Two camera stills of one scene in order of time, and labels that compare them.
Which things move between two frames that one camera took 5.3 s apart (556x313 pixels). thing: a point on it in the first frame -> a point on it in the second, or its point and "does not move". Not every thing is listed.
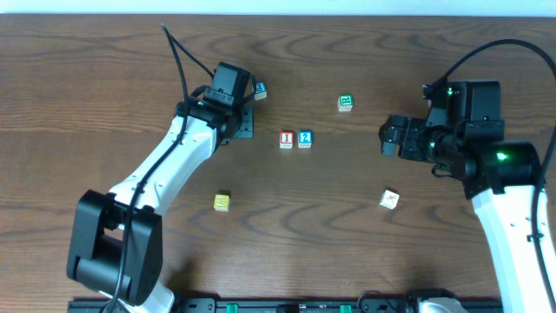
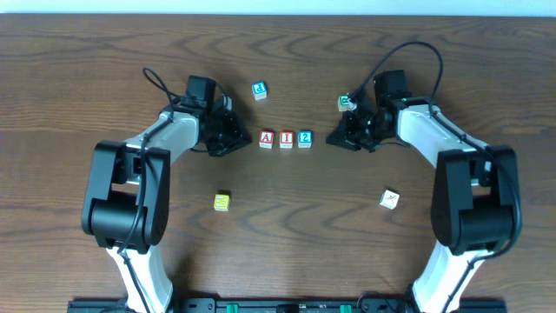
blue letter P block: [260, 89] does not move
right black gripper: [402, 138] -> [353, 129]
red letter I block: [287, 139] does not move
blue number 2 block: [305, 139] does not move
